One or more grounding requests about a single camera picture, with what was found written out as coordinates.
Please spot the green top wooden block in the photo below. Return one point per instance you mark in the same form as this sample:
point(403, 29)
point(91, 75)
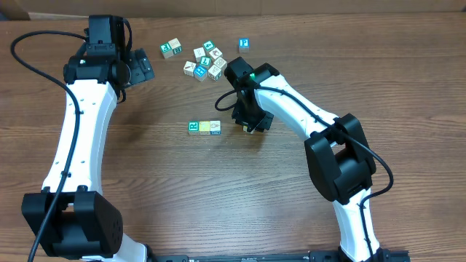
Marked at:
point(208, 46)

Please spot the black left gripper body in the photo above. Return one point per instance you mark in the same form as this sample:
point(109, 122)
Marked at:
point(140, 68)

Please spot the white acorn picture block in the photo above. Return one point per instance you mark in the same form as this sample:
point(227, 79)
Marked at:
point(215, 53)

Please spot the white block blue side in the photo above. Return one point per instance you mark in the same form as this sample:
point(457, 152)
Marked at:
point(215, 127)

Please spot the green R wooden block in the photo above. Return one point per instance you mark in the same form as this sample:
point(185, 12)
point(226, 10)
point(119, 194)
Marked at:
point(194, 127)

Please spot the green letter wooden block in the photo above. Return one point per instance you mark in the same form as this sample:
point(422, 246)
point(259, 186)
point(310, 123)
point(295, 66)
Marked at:
point(166, 50)

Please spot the blue P wooden block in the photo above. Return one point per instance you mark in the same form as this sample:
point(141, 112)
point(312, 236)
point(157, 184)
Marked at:
point(243, 45)

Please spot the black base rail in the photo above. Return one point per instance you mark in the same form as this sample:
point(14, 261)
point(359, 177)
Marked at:
point(381, 255)

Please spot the white hammer picture block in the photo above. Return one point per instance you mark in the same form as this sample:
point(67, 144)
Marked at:
point(189, 68)

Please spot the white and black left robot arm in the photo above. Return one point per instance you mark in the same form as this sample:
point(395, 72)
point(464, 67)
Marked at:
point(70, 217)

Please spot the white pineapple wooden block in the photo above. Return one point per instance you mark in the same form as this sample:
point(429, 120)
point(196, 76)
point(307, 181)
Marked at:
point(247, 129)

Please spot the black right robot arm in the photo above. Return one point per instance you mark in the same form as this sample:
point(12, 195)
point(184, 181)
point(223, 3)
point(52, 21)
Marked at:
point(339, 160)

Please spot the white pretzel picture block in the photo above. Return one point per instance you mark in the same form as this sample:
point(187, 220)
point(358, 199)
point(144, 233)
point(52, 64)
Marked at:
point(221, 63)

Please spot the blue H wooden block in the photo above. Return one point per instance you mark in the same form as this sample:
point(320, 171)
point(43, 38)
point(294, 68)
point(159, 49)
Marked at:
point(200, 73)

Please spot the green L wooden block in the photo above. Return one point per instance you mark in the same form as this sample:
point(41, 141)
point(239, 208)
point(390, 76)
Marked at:
point(206, 62)

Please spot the white block with 2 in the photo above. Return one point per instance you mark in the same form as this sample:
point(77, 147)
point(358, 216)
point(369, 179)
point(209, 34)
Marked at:
point(175, 46)

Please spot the yellow G wooden block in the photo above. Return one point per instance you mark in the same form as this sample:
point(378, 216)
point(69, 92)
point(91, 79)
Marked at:
point(204, 127)

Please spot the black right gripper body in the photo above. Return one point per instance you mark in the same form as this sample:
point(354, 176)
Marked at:
point(253, 116)

